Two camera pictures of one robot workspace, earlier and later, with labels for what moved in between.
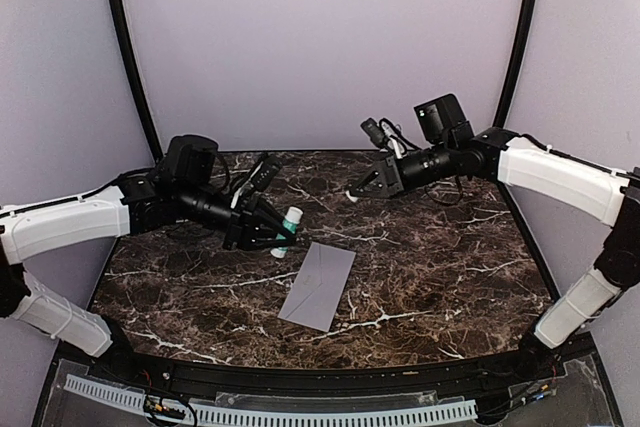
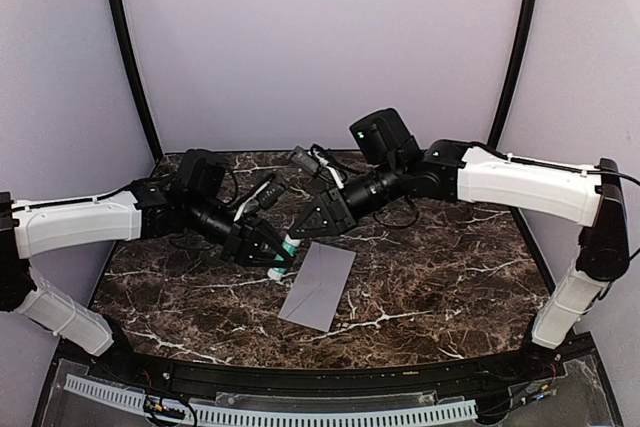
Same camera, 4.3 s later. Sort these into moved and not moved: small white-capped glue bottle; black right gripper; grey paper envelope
Moved: small white-capped glue bottle; black right gripper
Not moved: grey paper envelope
